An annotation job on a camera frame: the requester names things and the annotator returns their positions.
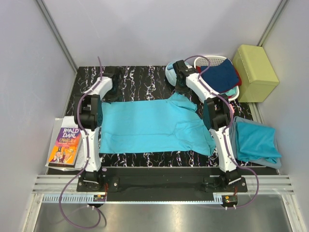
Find pile of teal t-shirts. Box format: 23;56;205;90
229;116;281;169

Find light blue headphones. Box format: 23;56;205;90
165;62;176;86

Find navy blue folded t-shirt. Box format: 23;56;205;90
200;59;240;93

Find pink cube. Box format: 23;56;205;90
229;104;235;115

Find turquoise t-shirt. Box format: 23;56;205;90
100;93;216;156

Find purple cable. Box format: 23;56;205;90
184;55;260;210
59;57;107;228

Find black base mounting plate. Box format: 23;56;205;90
77;167;248;203

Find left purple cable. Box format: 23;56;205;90
59;57;107;228

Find white plastic laundry basket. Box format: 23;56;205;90
194;56;239;101

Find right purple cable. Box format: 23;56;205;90
184;55;260;210

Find aluminium rail frame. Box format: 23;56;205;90
22;174;307;232

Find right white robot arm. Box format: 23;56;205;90
166;60;241;192

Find teal folded t-shirt in basket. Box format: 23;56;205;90
224;87;237;99

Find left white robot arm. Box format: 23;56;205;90
73;66;121;191

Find yellow-green storage box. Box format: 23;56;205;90
232;44;280;102

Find white paper sheets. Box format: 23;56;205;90
45;116;85;171

